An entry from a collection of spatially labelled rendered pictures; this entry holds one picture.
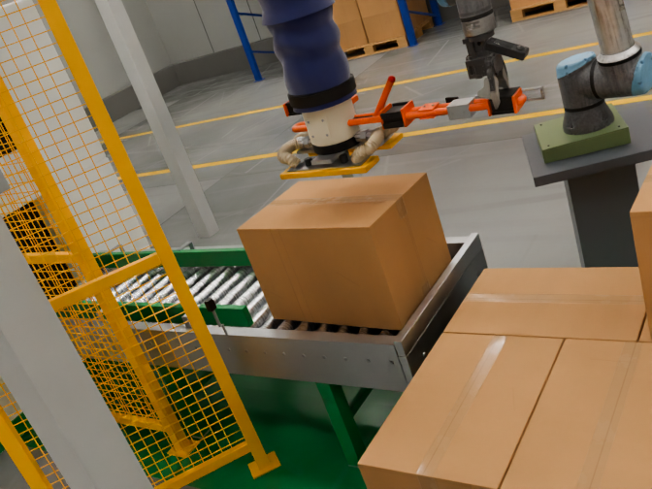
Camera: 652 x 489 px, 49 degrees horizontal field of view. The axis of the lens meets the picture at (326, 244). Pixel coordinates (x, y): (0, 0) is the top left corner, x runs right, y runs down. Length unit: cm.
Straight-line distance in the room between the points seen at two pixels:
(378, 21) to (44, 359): 867
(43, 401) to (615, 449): 150
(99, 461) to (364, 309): 97
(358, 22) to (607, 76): 785
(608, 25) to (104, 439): 213
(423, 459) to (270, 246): 101
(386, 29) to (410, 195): 793
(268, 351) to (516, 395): 99
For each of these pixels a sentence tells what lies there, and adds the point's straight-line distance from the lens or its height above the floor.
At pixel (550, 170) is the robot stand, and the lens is 282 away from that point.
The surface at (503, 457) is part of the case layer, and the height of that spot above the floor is 54.
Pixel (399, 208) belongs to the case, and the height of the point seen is 92.
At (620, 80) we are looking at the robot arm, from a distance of 280.
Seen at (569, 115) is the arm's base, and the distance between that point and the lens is 295.
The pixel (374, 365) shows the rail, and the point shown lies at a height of 51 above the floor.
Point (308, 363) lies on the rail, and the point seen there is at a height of 49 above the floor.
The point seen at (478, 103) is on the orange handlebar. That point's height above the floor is 122.
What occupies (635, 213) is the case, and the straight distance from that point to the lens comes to 197.
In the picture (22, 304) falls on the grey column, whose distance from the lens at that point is 212.
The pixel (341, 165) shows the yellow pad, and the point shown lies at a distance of 232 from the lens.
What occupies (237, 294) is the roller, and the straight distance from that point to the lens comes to 316.
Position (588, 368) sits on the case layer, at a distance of 210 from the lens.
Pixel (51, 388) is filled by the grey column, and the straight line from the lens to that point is 219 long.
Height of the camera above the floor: 182
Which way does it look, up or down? 23 degrees down
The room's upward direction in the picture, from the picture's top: 20 degrees counter-clockwise
